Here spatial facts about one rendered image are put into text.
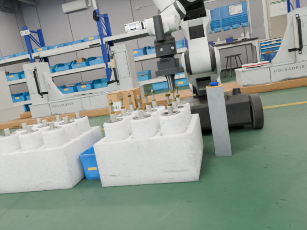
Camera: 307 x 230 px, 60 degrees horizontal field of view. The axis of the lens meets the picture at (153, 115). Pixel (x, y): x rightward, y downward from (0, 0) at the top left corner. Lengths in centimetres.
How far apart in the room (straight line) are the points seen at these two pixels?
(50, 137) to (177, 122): 55
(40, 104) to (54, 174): 258
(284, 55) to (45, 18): 931
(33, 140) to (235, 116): 103
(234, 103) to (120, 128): 72
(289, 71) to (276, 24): 431
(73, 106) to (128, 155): 254
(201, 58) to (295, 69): 191
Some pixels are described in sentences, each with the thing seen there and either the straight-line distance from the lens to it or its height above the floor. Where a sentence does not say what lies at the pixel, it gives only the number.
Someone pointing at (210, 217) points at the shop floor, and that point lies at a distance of 80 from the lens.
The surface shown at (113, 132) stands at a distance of 105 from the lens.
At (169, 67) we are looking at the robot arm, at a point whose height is 43.
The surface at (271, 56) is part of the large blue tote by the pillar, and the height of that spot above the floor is 31.
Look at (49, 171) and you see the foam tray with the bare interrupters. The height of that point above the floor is 8.
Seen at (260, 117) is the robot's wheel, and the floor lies 8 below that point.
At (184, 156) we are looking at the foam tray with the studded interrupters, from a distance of 98.
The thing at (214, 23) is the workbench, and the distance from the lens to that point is 709.
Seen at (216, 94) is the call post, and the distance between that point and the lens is 115.
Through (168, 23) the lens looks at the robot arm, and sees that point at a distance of 109.
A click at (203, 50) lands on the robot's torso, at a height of 48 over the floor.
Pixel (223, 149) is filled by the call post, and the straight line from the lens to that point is 121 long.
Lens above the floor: 42
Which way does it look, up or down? 9 degrees down
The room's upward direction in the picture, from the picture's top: 10 degrees counter-clockwise
